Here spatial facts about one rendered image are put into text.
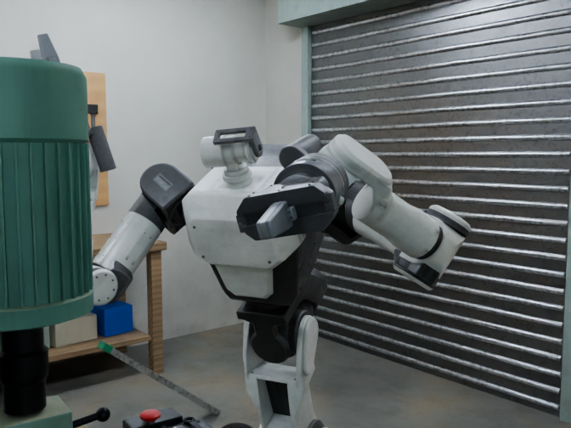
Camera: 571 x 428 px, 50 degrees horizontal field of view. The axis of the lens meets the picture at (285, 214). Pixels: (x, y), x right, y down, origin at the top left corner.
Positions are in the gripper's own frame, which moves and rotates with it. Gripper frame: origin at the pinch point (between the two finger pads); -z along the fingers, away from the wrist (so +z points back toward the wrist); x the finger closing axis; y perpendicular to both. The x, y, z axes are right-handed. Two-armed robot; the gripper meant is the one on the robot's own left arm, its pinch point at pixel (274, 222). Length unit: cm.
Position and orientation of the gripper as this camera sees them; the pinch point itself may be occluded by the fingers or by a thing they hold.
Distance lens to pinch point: 69.1
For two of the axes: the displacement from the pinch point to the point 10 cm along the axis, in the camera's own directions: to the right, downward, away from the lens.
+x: -9.1, 1.5, 3.9
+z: 3.3, -2.9, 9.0
